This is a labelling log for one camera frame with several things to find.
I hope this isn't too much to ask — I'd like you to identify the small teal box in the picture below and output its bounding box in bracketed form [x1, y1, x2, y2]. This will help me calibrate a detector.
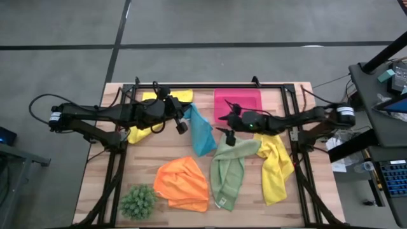
[377, 68, 396, 84]

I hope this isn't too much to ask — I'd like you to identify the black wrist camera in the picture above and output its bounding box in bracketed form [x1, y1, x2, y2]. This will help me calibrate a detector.
[224, 132, 238, 148]
[176, 118, 190, 135]

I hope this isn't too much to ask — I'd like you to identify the black metal rig frame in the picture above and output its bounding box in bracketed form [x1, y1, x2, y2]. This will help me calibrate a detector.
[71, 76, 350, 229]

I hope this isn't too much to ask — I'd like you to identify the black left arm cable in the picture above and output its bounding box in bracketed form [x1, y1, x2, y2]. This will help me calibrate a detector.
[28, 81, 168, 134]

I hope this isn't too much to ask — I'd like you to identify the black slanted pole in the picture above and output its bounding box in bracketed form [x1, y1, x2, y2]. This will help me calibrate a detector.
[361, 31, 407, 74]

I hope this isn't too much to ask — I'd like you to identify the black side desk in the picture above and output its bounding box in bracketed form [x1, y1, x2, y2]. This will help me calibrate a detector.
[348, 62, 407, 149]

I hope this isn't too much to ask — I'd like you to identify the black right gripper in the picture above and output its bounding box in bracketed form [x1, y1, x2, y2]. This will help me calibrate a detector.
[216, 109, 271, 134]

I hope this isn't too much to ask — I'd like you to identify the keyboard with blue keys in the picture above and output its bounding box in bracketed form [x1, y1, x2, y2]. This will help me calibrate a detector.
[379, 159, 407, 198]

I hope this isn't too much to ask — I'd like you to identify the grey metal cart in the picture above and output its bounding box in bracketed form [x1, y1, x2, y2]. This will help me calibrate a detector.
[0, 142, 52, 229]

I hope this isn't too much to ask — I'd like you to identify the thin black floor cable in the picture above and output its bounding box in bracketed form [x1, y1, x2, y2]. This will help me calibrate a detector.
[312, 73, 351, 90]

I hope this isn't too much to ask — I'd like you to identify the yellow microfiber towel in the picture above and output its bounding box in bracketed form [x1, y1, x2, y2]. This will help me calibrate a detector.
[127, 88, 194, 144]
[253, 132, 295, 207]

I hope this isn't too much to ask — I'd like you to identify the pink plastic tray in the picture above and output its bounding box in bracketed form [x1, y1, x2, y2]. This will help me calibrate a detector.
[213, 88, 263, 125]

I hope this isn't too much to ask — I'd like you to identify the dark tablet screen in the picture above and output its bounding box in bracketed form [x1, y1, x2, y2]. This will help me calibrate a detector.
[372, 93, 407, 115]

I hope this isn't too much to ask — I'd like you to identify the orange microfiber towel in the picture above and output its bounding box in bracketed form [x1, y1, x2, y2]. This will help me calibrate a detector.
[153, 155, 210, 213]

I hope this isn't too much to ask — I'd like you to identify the black low desk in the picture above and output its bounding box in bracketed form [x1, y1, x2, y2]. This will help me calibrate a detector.
[327, 128, 407, 229]

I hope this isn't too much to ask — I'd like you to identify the blue microfiber towel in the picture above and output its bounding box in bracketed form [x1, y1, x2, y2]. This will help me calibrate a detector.
[183, 102, 218, 158]

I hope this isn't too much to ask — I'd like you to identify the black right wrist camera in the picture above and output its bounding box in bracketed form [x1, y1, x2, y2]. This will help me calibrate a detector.
[224, 132, 238, 148]

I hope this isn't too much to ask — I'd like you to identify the black electronics box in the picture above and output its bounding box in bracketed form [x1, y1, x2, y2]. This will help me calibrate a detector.
[390, 60, 407, 95]

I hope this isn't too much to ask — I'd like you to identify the green microfiber towel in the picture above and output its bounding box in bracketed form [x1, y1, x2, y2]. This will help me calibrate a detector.
[209, 135, 262, 212]

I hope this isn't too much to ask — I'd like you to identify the green artificial plant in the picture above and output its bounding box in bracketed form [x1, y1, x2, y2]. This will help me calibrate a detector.
[118, 183, 159, 221]

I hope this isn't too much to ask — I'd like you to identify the clear plastic bottle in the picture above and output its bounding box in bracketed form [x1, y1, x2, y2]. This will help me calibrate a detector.
[354, 160, 375, 174]

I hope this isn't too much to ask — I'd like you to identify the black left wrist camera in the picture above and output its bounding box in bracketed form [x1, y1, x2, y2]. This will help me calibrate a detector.
[176, 118, 190, 135]

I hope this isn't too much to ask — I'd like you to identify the blue-lit black device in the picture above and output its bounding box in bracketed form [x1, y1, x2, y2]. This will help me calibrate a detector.
[0, 126, 18, 147]

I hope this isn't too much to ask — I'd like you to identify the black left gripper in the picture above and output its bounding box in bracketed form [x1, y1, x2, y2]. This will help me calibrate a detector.
[165, 94, 193, 119]

